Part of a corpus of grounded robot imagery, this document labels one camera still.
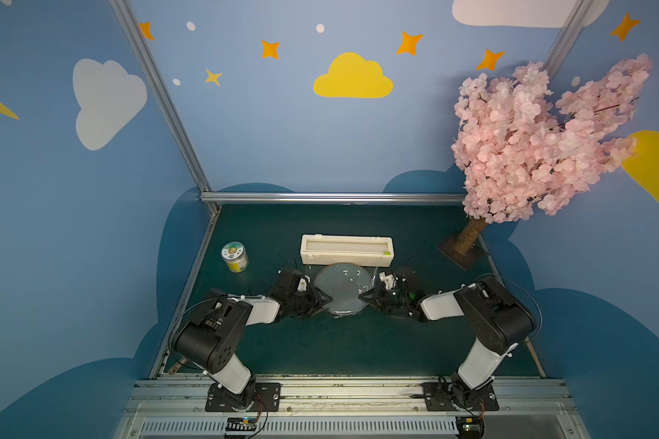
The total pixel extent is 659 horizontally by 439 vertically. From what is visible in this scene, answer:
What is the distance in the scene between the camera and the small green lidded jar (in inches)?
38.3

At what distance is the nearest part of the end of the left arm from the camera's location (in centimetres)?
76

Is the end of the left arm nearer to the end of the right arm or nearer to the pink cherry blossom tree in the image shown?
the end of the right arm

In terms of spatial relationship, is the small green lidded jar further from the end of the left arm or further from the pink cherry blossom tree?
the pink cherry blossom tree

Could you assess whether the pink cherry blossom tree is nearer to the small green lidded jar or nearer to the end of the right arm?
the end of the right arm

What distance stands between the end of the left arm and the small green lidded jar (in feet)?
0.88
